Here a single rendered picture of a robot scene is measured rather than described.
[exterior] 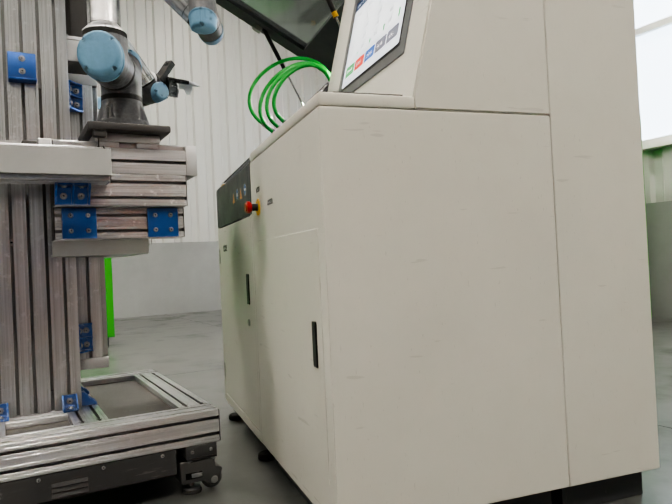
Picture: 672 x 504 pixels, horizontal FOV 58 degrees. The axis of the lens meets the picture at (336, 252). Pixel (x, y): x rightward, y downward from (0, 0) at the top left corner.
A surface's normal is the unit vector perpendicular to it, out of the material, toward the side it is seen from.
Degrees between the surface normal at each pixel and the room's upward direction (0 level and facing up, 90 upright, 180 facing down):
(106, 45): 98
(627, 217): 90
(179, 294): 90
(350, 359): 90
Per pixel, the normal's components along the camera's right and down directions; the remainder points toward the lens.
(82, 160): 0.49, -0.04
